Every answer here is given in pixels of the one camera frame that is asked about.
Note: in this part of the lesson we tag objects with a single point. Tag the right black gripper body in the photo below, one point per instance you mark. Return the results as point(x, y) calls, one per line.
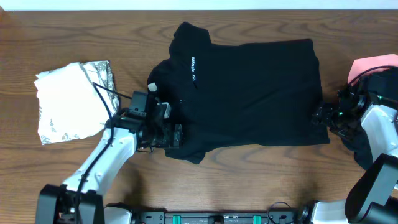
point(341, 121)

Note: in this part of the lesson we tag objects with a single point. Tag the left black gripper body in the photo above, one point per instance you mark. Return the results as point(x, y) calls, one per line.
point(160, 137)

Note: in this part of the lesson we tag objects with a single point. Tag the black t-shirt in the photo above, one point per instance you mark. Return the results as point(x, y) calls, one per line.
point(234, 95)

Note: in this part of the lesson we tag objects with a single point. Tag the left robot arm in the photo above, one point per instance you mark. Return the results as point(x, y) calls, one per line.
point(144, 124)

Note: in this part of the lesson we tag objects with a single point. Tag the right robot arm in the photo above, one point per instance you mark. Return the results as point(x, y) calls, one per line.
point(369, 201)

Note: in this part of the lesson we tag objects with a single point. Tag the pink garment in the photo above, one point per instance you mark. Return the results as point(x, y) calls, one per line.
point(363, 64)

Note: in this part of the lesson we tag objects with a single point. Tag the white patterned folded cloth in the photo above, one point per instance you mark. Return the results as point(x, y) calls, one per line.
point(75, 101)

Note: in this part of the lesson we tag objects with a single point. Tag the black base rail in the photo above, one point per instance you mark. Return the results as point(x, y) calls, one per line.
point(214, 217)

